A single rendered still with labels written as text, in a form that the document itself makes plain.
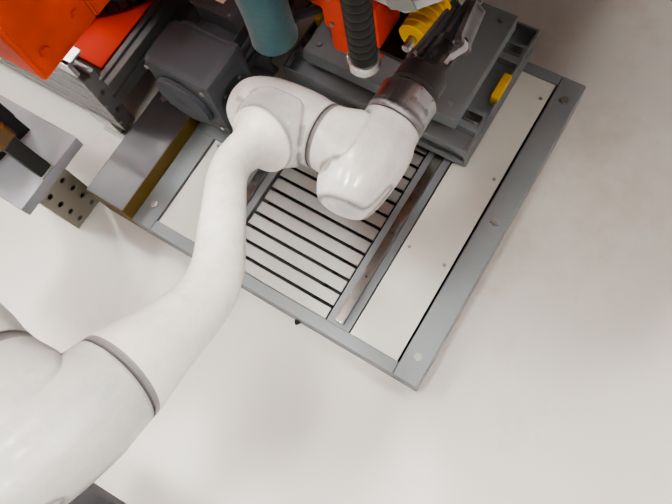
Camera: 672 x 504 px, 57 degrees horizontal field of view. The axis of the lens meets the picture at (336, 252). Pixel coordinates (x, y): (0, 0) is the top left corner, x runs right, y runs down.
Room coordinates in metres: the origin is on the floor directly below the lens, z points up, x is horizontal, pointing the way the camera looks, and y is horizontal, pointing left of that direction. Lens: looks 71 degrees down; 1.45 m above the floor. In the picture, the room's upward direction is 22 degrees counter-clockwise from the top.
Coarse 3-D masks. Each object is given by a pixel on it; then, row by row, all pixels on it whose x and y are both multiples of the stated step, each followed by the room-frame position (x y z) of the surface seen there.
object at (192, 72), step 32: (192, 0) 0.97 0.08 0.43; (224, 0) 0.94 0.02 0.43; (288, 0) 0.97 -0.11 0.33; (192, 32) 0.92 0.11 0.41; (224, 32) 0.92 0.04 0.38; (160, 64) 0.88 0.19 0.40; (192, 64) 0.85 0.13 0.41; (224, 64) 0.82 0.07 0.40; (256, 64) 1.03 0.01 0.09; (192, 96) 0.80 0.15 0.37; (224, 96) 0.79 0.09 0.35; (224, 128) 0.87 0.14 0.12
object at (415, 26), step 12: (444, 0) 0.67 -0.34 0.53; (456, 0) 0.68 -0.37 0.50; (420, 12) 0.66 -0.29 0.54; (432, 12) 0.66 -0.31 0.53; (408, 24) 0.65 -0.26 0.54; (420, 24) 0.64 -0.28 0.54; (432, 24) 0.64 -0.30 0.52; (408, 36) 0.64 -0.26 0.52; (420, 36) 0.63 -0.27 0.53; (408, 48) 0.62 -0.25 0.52
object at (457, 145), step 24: (312, 24) 1.02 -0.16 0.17; (504, 48) 0.75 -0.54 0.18; (528, 48) 0.73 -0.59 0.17; (288, 72) 0.93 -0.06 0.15; (312, 72) 0.90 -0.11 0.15; (504, 72) 0.71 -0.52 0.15; (336, 96) 0.82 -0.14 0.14; (360, 96) 0.79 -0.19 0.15; (480, 96) 0.67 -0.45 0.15; (504, 96) 0.66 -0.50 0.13; (432, 120) 0.66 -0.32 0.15; (480, 120) 0.60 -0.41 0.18; (432, 144) 0.61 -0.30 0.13; (456, 144) 0.58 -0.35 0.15
